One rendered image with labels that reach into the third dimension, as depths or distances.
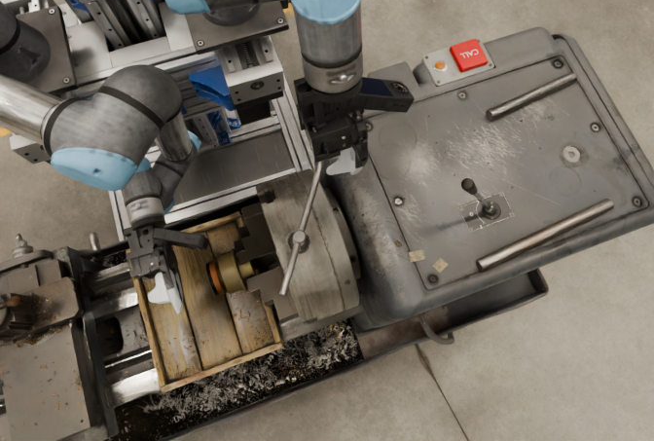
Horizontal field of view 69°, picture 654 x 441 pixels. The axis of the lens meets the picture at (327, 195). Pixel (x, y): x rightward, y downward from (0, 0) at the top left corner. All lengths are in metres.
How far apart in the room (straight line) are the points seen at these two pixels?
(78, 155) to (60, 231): 1.64
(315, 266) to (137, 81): 0.44
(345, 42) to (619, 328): 2.10
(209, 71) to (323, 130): 0.69
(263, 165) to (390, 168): 1.18
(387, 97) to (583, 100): 0.54
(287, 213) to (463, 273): 0.34
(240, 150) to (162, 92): 1.24
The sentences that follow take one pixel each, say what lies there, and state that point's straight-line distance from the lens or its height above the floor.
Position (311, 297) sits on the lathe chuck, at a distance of 0.93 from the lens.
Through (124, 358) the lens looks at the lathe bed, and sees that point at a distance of 1.33.
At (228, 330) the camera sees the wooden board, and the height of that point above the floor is 0.89.
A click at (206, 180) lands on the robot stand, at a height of 0.21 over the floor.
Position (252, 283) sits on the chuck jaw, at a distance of 1.02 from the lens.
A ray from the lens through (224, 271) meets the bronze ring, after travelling 1.01.
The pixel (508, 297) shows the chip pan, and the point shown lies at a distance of 1.69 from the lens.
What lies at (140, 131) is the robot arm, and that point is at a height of 1.39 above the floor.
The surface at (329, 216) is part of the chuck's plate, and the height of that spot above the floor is 1.24.
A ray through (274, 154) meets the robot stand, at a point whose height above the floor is 0.21.
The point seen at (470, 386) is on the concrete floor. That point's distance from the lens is 2.21.
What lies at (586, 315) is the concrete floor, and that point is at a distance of 2.41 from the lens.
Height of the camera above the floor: 2.11
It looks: 73 degrees down
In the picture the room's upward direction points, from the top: 4 degrees clockwise
